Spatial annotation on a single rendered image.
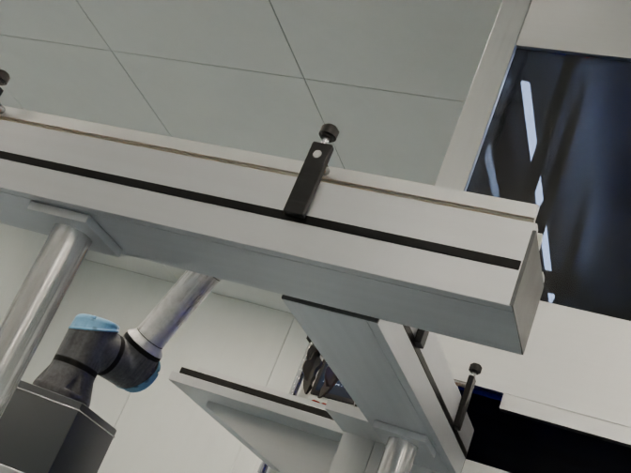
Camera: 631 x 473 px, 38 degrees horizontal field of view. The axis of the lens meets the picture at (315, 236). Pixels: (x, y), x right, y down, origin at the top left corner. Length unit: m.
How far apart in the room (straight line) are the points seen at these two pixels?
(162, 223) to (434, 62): 3.33
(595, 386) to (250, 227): 0.90
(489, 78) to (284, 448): 0.91
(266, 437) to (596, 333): 0.68
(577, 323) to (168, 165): 0.94
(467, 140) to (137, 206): 1.07
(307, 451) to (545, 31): 1.05
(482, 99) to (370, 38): 2.29
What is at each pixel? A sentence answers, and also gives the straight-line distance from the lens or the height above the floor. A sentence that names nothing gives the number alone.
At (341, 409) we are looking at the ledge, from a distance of 1.62.
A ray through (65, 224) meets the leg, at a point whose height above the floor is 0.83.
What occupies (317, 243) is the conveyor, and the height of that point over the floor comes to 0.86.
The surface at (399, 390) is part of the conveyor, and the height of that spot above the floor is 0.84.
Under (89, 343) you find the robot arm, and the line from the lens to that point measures 2.37.
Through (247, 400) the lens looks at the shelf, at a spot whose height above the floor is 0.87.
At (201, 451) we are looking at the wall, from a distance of 8.12.
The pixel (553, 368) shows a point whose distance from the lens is 1.73.
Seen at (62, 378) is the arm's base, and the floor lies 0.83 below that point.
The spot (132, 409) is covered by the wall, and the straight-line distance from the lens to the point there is 8.53.
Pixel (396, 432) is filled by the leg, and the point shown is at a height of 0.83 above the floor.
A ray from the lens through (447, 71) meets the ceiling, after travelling 4.31.
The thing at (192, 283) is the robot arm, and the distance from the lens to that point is 2.41.
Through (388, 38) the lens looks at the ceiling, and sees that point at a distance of 4.25.
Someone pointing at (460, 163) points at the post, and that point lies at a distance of 1.96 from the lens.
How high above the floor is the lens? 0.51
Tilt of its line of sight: 22 degrees up
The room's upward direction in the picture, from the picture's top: 23 degrees clockwise
